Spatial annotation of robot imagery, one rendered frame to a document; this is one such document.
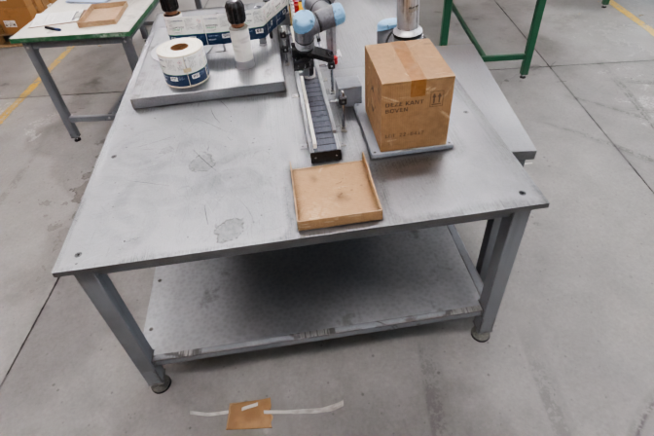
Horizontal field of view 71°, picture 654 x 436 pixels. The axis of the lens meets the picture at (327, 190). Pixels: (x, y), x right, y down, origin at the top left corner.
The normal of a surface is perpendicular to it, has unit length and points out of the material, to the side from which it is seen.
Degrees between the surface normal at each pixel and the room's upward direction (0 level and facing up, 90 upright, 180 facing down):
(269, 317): 1
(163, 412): 0
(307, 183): 0
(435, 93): 90
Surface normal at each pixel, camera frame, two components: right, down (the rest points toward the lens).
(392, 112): 0.12, 0.65
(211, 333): -0.06, -0.75
